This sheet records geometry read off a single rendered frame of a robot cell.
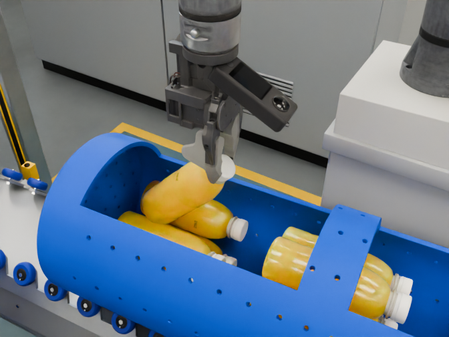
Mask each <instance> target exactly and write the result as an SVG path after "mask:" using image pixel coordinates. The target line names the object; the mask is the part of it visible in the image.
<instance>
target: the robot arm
mask: <svg viewBox="0 0 449 337"><path fill-rule="evenodd" d="M178 7H179V22H180V33H179V35H178V37H177V38H176V39H173V40H171V41H169V42H168V46H169V52H170V53H175V54H176V64H177V72H175V73H174V75H171V77H170V81H169V86H167V87H166V88H165V96H166V112H167V121H169V122H173V123H176V124H179V125H180V126H182V127H185V128H189V129H191V130H192V129H193V128H194V127H195V126H196V127H199V128H201V130H199V131H198V132H197V133H196V139H195V143H193V144H186V145H184V146H183V147H182V155H183V157H184V158H185V159H187V160H189V161H190V162H192V163H194V164H196V165H197V166H199V167H200V168H202V169H204V170H205V172H206V175H207V178H208V180H209V181H210V183H212V184H215V183H216V182H217V181H218V179H219V178H220V177H221V175H222V172H221V166H222V150H223V147H224V154H225V155H227V156H229V157H230V158H231V159H232V160H233V159H234V158H235V154H236V151H237V145H238V142H239V133H240V131H241V124H242V118H243V107H244V108H245V109H246V110H248V111H249V112H250V113H251V114H253V115H254V116H255V117H257V118H258V119H259V120H260V121H261V122H263V123H264V124H266V125H267V126H268V127H269V128H270V129H272V130H273V131H274V132H280V131H281V130H282V129H283V128H284V126H285V125H286V124H287V123H288V121H289V120H290V119H291V117H292V115H294V113H295V111H296V110H297V104H296V103H295V102H294V101H292V100H291V99H290V98H289V97H287V96H286V95H284V93H282V92H281V91H280V90H278V89H277V88H276V87H274V85H272V84H271V83H270V82H268V81H267V80H266V79H264V78H263V77H262V76H261V75H259V74H258V73H257V72H256V71H255V70H253V69H252V68H250V67H249V66H248V65H247V64H246V63H244V62H243V61H242V60H240V59H239V58H238V57H237V56H238V53H239V42H240V39H241V0H178ZM175 74H177V75H175ZM172 76H174V78H173V79H172ZM400 77H401V79H402V80H403V82H404V83H405V84H407V85H408V86H409V87H411V88H413V89H415V90H417V91H419V92H422V93H425V94H428V95H431V96H437V97H441V98H449V0H426V6H425V9H424V14H423V17H422V22H421V26H420V30H419V34H418V36H417V38H416V40H415V41H414V43H413V44H412V46H411V48H410V49H409V51H408V52H407V54H406V56H405V57H404V59H403V61H402V64H401V68H400ZM171 79H172V80H171ZM177 82H178V83H177ZM175 84H176V85H175ZM173 85H175V87H173ZM169 102H170V103H169Z"/></svg>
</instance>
